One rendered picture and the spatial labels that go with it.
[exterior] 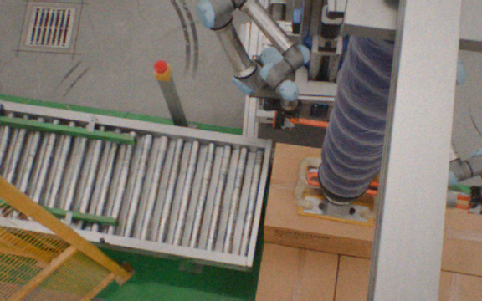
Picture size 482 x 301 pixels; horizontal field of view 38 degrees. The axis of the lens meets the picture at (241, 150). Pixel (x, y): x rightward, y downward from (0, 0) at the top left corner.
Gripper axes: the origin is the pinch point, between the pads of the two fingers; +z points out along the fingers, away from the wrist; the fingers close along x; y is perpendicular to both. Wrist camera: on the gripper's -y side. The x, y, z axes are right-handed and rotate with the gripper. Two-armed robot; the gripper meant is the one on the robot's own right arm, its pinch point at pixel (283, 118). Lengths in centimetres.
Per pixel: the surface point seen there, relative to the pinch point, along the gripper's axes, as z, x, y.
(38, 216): -45, -70, -83
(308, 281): 66, -62, 23
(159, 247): 61, -58, -56
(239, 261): 61, -58, -13
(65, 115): 60, 6, -123
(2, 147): 64, -17, -156
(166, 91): 42, 21, -65
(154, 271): 120, -64, -67
